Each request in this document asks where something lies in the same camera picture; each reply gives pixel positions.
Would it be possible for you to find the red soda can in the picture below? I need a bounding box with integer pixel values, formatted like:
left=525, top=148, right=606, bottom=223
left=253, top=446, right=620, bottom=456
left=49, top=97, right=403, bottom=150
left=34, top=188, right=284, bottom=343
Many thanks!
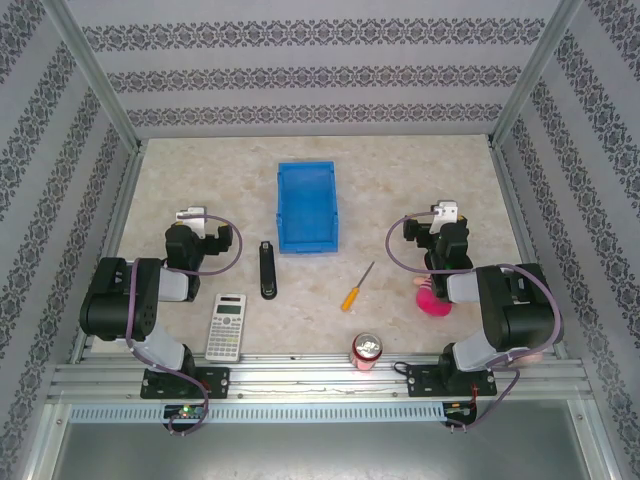
left=350, top=331, right=384, bottom=374

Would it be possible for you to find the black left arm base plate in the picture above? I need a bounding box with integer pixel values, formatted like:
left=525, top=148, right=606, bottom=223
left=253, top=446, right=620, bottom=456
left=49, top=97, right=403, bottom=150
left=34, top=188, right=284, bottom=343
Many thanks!
left=140, top=366, right=232, bottom=400

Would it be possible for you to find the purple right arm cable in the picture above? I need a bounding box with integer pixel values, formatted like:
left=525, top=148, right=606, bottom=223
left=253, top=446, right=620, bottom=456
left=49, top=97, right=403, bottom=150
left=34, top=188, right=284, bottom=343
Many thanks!
left=386, top=211, right=564, bottom=434

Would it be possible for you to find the orange-handled screwdriver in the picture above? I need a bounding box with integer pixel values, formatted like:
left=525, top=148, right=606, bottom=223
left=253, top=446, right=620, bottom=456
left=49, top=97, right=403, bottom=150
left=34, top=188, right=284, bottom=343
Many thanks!
left=340, top=260, right=376, bottom=313

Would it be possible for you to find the pink plush toy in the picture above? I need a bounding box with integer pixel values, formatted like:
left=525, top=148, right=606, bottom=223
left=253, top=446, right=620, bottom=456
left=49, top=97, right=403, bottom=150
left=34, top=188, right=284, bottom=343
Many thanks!
left=413, top=273, right=454, bottom=319

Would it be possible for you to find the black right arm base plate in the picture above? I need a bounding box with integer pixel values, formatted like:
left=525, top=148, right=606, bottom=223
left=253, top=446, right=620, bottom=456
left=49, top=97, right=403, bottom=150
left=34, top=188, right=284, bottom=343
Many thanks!
left=405, top=363, right=498, bottom=399

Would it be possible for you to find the blue plastic bin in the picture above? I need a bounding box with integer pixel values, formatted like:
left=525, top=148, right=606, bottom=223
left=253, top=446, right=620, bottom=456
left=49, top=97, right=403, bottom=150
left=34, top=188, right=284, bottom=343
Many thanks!
left=273, top=160, right=341, bottom=255

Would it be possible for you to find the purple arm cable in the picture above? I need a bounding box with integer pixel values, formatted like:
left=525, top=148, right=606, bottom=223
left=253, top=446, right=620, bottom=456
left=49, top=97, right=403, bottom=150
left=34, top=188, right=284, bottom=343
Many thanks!
left=386, top=211, right=564, bottom=434
left=123, top=213, right=245, bottom=438

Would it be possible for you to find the slotted grey cable duct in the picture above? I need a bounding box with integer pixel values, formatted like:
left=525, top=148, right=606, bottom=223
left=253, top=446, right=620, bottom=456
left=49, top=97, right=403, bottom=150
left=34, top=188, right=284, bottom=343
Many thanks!
left=66, top=403, right=450, bottom=424

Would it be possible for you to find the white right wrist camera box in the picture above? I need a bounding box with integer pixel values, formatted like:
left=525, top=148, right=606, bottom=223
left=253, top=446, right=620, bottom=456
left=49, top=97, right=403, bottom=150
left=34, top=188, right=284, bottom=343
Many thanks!
left=430, top=200, right=460, bottom=235

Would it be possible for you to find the aluminium mounting rail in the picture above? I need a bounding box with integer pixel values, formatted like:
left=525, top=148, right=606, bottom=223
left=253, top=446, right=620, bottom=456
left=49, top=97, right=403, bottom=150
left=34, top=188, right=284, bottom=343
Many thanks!
left=47, top=351, right=592, bottom=402

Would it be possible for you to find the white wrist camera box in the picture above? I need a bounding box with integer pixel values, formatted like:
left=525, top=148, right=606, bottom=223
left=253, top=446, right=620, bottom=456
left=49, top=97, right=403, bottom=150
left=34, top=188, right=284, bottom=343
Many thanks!
left=174, top=205, right=208, bottom=239
left=430, top=200, right=460, bottom=235

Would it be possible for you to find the aluminium side rail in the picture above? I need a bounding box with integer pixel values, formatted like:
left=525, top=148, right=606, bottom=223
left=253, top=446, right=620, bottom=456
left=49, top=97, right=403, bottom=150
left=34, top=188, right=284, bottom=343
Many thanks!
left=68, top=140, right=146, bottom=365
left=487, top=142, right=570, bottom=362

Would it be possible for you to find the white calculator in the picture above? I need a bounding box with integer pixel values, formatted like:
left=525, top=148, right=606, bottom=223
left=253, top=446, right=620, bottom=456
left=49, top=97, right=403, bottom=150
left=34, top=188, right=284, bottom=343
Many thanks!
left=204, top=293, right=248, bottom=364

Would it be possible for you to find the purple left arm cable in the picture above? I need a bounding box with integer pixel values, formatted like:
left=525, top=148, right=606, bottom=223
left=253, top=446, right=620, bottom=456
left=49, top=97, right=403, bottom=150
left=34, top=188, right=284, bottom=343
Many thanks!
left=123, top=213, right=245, bottom=438

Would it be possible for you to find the black stapler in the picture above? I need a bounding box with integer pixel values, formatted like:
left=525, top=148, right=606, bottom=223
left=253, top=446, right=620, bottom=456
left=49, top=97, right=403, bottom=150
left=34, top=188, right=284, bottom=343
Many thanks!
left=258, top=240, right=279, bottom=302

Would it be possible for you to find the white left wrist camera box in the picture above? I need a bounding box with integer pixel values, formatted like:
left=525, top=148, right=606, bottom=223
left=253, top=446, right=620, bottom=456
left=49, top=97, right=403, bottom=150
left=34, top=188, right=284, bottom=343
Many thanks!
left=174, top=205, right=208, bottom=239

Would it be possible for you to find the aluminium frame post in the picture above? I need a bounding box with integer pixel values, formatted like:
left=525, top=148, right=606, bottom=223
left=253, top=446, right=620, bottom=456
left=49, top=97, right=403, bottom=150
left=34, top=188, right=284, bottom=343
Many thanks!
left=489, top=0, right=586, bottom=147
left=40, top=0, right=145, bottom=152

